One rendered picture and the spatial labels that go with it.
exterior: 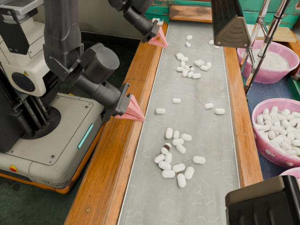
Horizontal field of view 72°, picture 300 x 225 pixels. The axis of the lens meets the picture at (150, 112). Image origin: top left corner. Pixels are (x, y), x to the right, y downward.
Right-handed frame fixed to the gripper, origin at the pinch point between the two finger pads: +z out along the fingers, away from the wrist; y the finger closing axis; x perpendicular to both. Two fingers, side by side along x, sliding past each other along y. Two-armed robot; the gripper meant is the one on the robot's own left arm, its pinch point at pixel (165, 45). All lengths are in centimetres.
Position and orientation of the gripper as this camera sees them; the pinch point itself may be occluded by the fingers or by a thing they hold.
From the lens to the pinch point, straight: 88.6
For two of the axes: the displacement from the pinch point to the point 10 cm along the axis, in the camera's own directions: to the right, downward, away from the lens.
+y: 1.8, -7.1, 6.8
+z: 7.4, 5.5, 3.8
